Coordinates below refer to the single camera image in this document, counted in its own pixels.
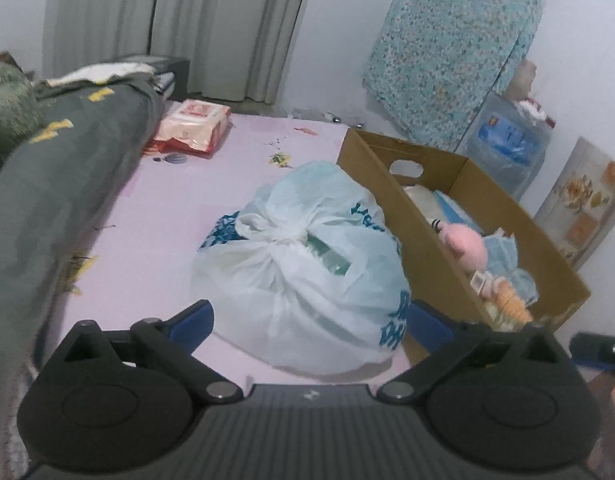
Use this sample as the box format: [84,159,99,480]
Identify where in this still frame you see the grey curtain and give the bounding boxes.
[42,0,321,106]

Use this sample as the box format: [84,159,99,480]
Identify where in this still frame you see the green floral pillow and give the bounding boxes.
[0,52,46,171]

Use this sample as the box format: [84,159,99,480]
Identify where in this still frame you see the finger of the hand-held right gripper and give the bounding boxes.
[570,332,615,371]

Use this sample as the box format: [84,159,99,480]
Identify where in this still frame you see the teal floral cloth cover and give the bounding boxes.
[362,0,548,153]

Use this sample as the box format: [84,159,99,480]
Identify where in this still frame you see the red white tissue pack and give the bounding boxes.
[145,99,233,157]

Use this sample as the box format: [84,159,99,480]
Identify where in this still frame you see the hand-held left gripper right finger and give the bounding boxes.
[375,299,564,404]

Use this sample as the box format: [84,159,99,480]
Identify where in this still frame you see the pink plush toy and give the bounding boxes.
[427,217,488,271]

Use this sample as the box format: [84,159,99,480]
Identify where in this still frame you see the blue white cotton pack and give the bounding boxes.
[432,190,483,233]

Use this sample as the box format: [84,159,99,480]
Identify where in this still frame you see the floral picture board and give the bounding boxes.
[532,136,615,271]

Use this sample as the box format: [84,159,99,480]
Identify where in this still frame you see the pink bed sheet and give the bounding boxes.
[70,100,423,386]

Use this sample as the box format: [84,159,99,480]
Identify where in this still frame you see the dark grey yellow-print blanket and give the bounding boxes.
[0,62,168,480]

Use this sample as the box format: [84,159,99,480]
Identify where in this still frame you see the orange white striped cloth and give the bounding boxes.
[487,280,535,333]

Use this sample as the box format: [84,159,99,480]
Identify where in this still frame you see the light blue towel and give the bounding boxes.
[480,232,541,306]

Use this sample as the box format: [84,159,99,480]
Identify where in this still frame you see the brown cardboard box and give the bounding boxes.
[336,129,592,366]

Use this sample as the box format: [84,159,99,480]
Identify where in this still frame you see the dark nightstand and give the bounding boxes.
[112,55,191,102]

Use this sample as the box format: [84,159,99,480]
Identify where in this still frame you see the white tied plastic bag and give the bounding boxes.
[190,161,413,376]

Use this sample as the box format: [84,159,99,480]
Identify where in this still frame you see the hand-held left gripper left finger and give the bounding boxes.
[52,299,243,404]

